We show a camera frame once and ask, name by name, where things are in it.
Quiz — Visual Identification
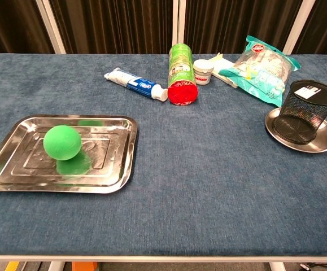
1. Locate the green ball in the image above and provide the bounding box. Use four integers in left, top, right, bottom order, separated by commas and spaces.
43, 125, 82, 161

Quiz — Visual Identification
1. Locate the black mesh cup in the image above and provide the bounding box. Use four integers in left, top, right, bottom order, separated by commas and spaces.
273, 79, 327, 145

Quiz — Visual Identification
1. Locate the rectangular steel tray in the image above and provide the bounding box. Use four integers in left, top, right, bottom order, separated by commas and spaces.
0, 114, 139, 195

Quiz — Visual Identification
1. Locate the white blue toothpaste tube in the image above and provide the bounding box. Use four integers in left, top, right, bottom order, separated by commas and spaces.
104, 67, 169, 103

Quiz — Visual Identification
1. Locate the green chips can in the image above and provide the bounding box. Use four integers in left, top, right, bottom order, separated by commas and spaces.
167, 42, 199, 107

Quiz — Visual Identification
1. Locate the blue felt table cover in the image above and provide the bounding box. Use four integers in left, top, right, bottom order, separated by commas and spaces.
0, 53, 327, 257

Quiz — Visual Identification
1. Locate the small white jar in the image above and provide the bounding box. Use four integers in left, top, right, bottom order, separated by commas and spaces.
193, 59, 215, 85

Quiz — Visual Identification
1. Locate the beige flat packet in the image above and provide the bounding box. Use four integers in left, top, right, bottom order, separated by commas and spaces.
210, 53, 240, 89

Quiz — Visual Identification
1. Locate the teal snack bag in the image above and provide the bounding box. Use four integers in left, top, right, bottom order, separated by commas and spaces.
218, 34, 302, 107

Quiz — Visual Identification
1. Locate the dark pleated curtain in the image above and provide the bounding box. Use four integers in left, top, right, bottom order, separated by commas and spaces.
293, 0, 327, 55
50, 0, 178, 54
0, 0, 54, 59
184, 0, 304, 54

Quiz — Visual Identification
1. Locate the round steel plate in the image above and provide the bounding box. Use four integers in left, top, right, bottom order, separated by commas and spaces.
264, 108, 327, 154

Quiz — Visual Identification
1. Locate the white frame post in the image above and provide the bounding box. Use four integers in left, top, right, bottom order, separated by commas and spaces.
36, 0, 67, 54
172, 0, 186, 54
282, 0, 317, 55

